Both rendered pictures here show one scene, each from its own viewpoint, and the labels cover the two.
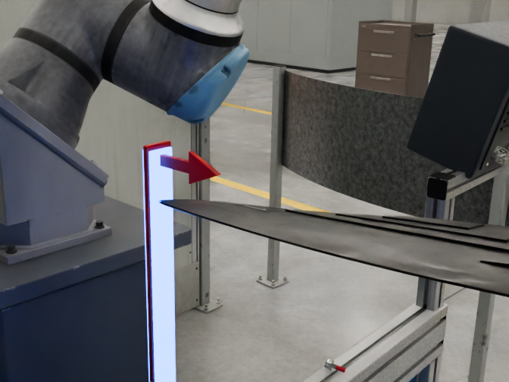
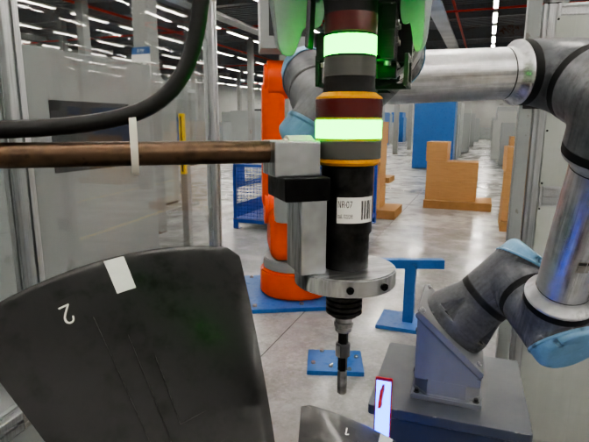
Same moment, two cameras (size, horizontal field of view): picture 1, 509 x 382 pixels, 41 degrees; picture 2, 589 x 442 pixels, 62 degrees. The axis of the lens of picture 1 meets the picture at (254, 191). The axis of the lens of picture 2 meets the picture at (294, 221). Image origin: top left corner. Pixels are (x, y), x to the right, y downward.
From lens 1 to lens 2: 0.55 m
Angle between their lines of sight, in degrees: 64
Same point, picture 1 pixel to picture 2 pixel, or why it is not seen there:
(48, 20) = (477, 274)
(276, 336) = not seen: outside the picture
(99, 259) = (450, 420)
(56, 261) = (431, 408)
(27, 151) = (432, 344)
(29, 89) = (452, 310)
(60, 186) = (450, 369)
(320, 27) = not seen: outside the picture
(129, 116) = not seen: outside the picture
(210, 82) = (543, 346)
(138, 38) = (515, 301)
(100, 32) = (499, 290)
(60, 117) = (462, 331)
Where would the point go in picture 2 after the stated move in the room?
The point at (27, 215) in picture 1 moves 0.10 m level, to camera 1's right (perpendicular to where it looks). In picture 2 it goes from (427, 376) to (461, 402)
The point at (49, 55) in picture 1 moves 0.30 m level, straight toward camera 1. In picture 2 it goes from (468, 295) to (370, 335)
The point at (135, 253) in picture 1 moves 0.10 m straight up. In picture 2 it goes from (478, 429) to (482, 381)
